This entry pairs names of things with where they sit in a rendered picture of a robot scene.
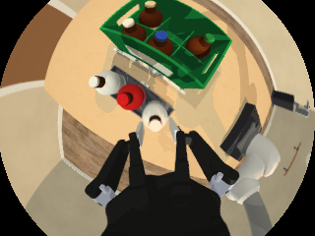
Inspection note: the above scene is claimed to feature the brown bottle with blue cap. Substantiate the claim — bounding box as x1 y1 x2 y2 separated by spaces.
147 30 173 57

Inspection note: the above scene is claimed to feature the brown bottle with cream cap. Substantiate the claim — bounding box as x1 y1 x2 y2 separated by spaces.
139 1 162 30

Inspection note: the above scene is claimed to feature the white bottle with grey label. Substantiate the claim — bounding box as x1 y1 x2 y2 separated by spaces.
89 70 126 95
142 100 168 132

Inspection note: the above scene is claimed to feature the red bottle with pale label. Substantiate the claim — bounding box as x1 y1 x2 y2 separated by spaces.
116 84 146 110

